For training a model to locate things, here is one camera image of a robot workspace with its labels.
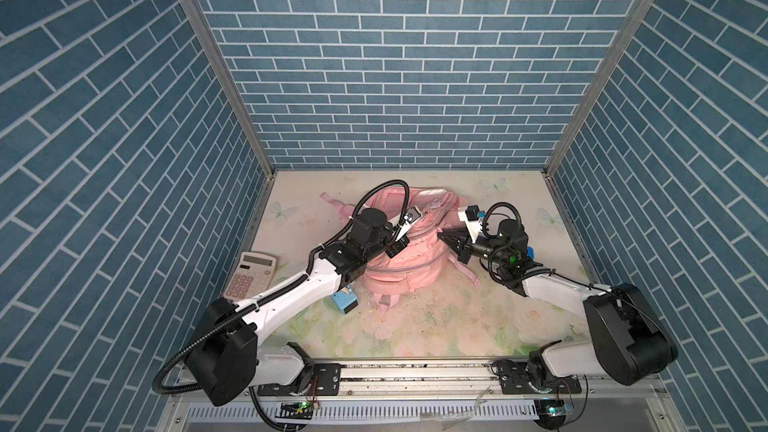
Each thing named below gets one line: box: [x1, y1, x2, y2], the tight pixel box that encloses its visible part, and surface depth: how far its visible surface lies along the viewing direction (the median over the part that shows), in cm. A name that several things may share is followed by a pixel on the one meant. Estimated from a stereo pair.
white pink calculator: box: [223, 251, 277, 302], surface depth 93 cm
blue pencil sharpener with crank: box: [332, 286, 359, 314], surface depth 82 cm
